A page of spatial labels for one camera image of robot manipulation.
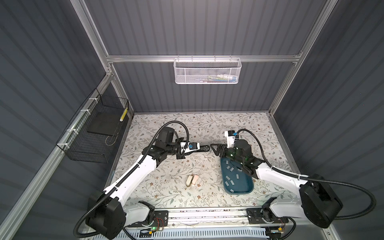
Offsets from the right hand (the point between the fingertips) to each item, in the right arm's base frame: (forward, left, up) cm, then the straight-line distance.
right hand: (215, 146), depth 82 cm
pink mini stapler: (-14, +11, -13) cm, 22 cm away
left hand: (-1, +12, +5) cm, 13 cm away
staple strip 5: (-15, -10, -16) cm, 24 cm away
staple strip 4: (-15, -6, -16) cm, 23 cm away
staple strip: (-1, -9, -17) cm, 19 cm away
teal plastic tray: (-13, -12, -16) cm, 24 cm away
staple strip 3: (-12, -8, -16) cm, 21 cm away
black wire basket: (-1, +62, +14) cm, 63 cm away
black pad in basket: (+4, +56, +16) cm, 58 cm away
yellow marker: (+13, +51, +13) cm, 54 cm away
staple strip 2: (-7, -10, -15) cm, 19 cm away
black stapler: (-3, +7, +3) cm, 8 cm away
